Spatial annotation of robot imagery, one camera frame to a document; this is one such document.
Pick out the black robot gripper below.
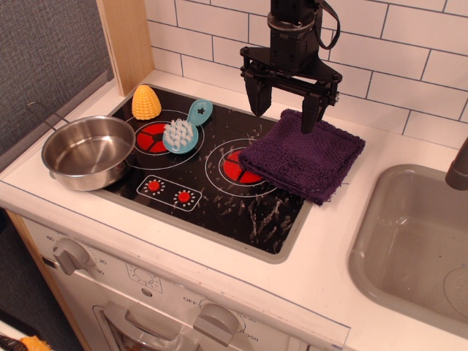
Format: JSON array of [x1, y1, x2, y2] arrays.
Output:
[[241, 24, 342, 134]]

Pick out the blue scrubber brush white bristles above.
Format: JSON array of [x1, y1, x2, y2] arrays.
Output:
[[162, 99, 213, 154]]

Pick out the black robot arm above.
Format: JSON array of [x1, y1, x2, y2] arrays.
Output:
[[240, 0, 342, 133]]

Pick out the purple folded towel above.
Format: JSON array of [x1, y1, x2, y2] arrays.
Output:
[[238, 109, 366, 205]]

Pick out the black toy stovetop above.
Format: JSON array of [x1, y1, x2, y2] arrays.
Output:
[[101, 88, 311, 264]]

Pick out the yellow toy corn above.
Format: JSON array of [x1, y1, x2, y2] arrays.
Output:
[[132, 85, 162, 121]]

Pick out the red right stove knob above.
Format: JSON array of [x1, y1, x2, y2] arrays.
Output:
[[178, 192, 192, 204]]

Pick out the red stove knob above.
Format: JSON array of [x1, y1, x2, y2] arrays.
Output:
[[147, 180, 161, 192], [178, 192, 192, 204]]

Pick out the red left stove knob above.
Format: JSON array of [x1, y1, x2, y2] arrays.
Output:
[[147, 180, 161, 192]]

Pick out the grey faucet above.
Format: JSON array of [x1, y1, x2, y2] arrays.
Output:
[[445, 138, 468, 191]]

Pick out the grey sink basin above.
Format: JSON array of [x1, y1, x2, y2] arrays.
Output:
[[349, 165, 467, 338]]

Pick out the stainless steel pot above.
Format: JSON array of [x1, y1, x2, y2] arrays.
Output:
[[42, 116, 136, 191]]

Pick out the grey oven temperature dial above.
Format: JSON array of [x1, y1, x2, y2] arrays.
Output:
[[193, 303, 240, 347]]

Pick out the grey timer dial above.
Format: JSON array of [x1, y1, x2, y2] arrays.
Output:
[[53, 238, 90, 276]]

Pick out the orange black fabric object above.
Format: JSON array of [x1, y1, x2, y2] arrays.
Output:
[[1, 336, 52, 351]]

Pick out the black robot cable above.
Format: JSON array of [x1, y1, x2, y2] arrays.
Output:
[[313, 0, 341, 51]]

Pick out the wooden post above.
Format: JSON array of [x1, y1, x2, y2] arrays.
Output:
[[97, 0, 154, 97]]

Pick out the grey oven door handle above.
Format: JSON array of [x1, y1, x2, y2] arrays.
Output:
[[103, 302, 202, 350]]

